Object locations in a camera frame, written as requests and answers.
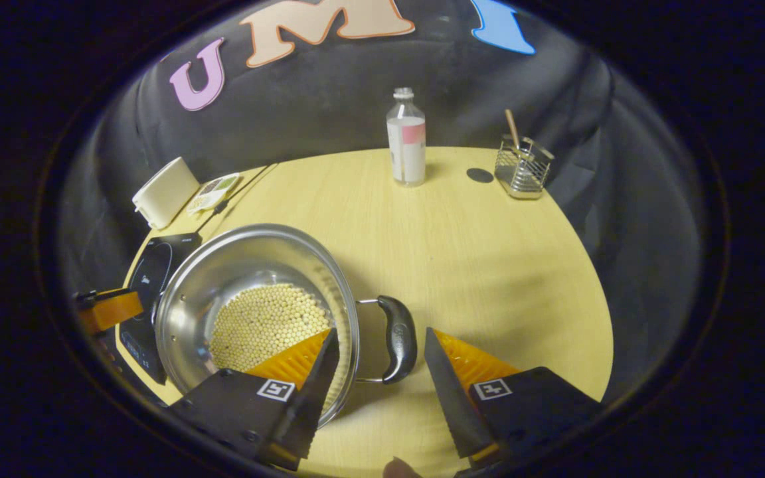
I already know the pile of yellow soybeans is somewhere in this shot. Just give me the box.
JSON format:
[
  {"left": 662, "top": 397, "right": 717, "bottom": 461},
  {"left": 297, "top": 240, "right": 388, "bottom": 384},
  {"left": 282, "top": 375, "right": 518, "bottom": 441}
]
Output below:
[{"left": 209, "top": 283, "right": 332, "bottom": 372}]

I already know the clear bottle with pink label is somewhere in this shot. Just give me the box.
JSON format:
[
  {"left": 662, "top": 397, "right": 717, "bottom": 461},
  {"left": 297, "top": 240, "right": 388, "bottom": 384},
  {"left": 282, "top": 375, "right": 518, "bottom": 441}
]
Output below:
[{"left": 386, "top": 87, "right": 427, "bottom": 188}]

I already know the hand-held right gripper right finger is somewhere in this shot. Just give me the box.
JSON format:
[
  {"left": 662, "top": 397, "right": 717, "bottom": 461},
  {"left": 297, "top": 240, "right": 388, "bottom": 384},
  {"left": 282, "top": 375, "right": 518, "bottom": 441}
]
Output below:
[{"left": 424, "top": 327, "right": 604, "bottom": 475}]

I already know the wooden stick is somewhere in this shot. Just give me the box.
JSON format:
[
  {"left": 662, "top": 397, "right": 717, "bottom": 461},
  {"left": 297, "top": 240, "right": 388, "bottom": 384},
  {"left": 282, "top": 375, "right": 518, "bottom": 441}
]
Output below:
[{"left": 504, "top": 109, "right": 523, "bottom": 150}]

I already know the white toaster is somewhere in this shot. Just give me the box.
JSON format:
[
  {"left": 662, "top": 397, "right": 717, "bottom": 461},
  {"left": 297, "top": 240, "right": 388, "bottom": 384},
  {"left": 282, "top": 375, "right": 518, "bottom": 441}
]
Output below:
[{"left": 132, "top": 157, "right": 201, "bottom": 230}]

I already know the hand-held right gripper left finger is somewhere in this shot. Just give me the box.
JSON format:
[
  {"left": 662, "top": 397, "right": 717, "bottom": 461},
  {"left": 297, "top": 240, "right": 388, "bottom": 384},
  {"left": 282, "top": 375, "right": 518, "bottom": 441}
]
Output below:
[{"left": 169, "top": 327, "right": 341, "bottom": 472}]

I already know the black induction cooktop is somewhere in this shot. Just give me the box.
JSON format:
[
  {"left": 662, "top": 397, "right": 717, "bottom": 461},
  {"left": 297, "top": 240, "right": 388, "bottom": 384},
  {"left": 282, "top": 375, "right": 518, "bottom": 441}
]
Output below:
[{"left": 119, "top": 232, "right": 203, "bottom": 386}]

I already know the wire utensil holder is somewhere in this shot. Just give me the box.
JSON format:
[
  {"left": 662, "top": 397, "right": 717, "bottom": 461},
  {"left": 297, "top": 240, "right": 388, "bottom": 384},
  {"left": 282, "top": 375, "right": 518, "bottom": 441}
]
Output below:
[{"left": 494, "top": 136, "right": 554, "bottom": 200}]

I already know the white divided bean dish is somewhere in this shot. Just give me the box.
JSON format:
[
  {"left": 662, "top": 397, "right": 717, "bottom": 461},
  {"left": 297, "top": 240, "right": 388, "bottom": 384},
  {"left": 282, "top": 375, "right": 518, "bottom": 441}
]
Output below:
[{"left": 187, "top": 173, "right": 242, "bottom": 214}]

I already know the steel pot with black handles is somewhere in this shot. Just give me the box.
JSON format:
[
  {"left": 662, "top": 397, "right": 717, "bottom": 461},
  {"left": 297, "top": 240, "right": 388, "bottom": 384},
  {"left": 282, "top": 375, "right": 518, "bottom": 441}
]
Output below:
[{"left": 155, "top": 224, "right": 418, "bottom": 429}]

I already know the black power cable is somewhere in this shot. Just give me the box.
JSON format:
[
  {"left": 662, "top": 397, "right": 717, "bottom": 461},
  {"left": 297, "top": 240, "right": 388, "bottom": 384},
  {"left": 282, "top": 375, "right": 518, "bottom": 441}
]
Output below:
[{"left": 197, "top": 164, "right": 280, "bottom": 233}]

